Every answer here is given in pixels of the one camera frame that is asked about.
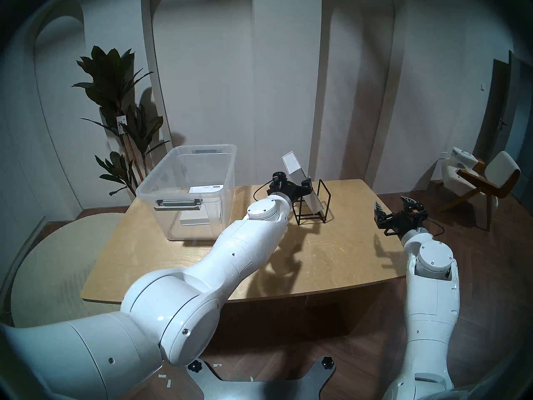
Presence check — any tall white book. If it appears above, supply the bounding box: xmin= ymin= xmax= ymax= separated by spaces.
xmin=282 ymin=151 xmax=323 ymax=214

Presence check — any white wooden armchair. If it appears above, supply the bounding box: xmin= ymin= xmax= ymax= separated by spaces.
xmin=435 ymin=147 xmax=521 ymax=231

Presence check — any dark green potted plant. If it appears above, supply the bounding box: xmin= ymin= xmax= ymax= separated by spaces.
xmin=72 ymin=45 xmax=171 ymax=198

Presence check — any grey door frame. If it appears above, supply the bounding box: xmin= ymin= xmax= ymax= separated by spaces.
xmin=514 ymin=62 xmax=533 ymax=204

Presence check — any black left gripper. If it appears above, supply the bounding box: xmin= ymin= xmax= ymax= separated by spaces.
xmin=266 ymin=176 xmax=312 ymax=204

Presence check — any brown wooden door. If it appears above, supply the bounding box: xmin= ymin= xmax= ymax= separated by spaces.
xmin=475 ymin=59 xmax=511 ymax=162

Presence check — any grey open door leaf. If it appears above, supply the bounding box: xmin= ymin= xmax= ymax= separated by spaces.
xmin=498 ymin=50 xmax=523 ymax=154

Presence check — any white bag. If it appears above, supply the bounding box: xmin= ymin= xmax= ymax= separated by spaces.
xmin=451 ymin=147 xmax=478 ymax=170

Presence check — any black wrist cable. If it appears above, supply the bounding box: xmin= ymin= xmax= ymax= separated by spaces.
xmin=418 ymin=220 xmax=445 ymax=240
xmin=253 ymin=182 xmax=272 ymax=205

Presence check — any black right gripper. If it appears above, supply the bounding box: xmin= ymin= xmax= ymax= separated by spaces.
xmin=374 ymin=197 xmax=421 ymax=237

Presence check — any wooden table base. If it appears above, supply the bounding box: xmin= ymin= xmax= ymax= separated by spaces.
xmin=208 ymin=280 xmax=386 ymax=350

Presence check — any black wire book stand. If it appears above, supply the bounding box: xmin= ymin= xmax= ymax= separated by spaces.
xmin=291 ymin=178 xmax=332 ymax=225

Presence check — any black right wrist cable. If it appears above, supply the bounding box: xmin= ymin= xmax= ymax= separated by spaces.
xmin=418 ymin=220 xmax=445 ymax=240

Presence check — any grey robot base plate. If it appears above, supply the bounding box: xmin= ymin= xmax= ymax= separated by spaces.
xmin=185 ymin=355 xmax=337 ymax=400

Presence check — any round beige rug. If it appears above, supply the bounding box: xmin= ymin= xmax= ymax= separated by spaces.
xmin=10 ymin=213 xmax=138 ymax=329

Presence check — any clear plastic storage box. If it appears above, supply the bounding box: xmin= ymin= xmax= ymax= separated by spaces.
xmin=136 ymin=144 xmax=238 ymax=241

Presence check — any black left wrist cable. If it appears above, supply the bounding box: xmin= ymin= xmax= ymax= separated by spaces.
xmin=253 ymin=182 xmax=272 ymax=205

